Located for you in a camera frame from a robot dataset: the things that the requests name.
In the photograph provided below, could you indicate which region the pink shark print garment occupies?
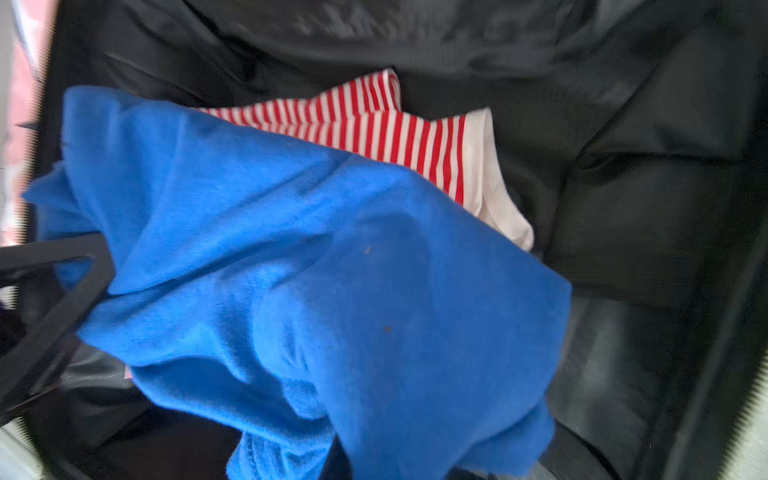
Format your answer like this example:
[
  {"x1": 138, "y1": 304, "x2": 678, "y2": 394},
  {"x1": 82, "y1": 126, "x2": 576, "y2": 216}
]
[{"x1": 1, "y1": 1, "x2": 58, "y2": 246}]

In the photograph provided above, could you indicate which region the black open suitcase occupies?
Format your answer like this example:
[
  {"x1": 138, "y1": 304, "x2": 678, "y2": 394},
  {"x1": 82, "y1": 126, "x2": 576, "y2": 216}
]
[{"x1": 10, "y1": 1, "x2": 767, "y2": 479}]

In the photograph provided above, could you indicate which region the blue cloth garment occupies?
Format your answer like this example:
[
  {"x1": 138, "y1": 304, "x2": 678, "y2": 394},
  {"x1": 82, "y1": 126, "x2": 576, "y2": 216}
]
[{"x1": 25, "y1": 86, "x2": 572, "y2": 479}]

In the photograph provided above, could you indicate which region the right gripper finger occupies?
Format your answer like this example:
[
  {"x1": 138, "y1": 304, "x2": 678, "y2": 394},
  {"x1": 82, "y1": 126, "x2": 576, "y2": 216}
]
[{"x1": 1, "y1": 233, "x2": 115, "y2": 425}]

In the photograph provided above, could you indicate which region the red white striped garment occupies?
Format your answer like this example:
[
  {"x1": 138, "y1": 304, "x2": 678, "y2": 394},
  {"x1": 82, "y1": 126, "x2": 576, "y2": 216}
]
[{"x1": 205, "y1": 69, "x2": 534, "y2": 251}]

